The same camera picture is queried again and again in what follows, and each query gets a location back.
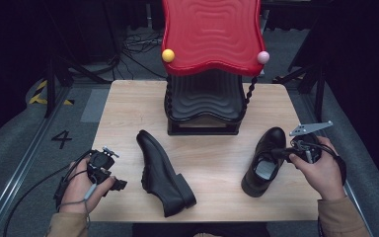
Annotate red and black shoe rack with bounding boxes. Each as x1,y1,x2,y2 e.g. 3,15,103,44
161,0,270,136

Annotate grey left gripper cable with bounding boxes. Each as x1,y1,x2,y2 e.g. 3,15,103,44
56,183,99,229

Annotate black leather shoe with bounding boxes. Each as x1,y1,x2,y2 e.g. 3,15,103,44
241,126,287,198
135,129,197,218

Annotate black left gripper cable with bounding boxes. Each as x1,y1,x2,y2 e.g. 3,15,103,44
2,149,95,237

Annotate black floor cables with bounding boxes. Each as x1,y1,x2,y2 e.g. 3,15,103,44
110,28,167,81

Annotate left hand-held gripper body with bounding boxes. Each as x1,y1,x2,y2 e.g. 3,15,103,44
87,146,120,185

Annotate metal floor rail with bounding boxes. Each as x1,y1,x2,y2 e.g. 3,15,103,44
0,86,74,237

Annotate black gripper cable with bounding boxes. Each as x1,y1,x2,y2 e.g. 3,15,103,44
2,149,95,237
295,139,348,186

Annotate person's right hand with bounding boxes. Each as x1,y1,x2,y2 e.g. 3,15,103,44
289,135,347,201

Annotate black metal stand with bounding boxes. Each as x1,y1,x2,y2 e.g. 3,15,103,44
271,48,328,123
42,0,121,119

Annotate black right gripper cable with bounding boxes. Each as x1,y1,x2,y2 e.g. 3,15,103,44
295,139,348,186

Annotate yellow and black floor tape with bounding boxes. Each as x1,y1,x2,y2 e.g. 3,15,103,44
28,79,75,107

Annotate person's left hand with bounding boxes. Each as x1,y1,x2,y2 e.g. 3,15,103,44
59,157,116,214

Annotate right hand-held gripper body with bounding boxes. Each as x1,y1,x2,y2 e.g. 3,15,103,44
289,120,334,165

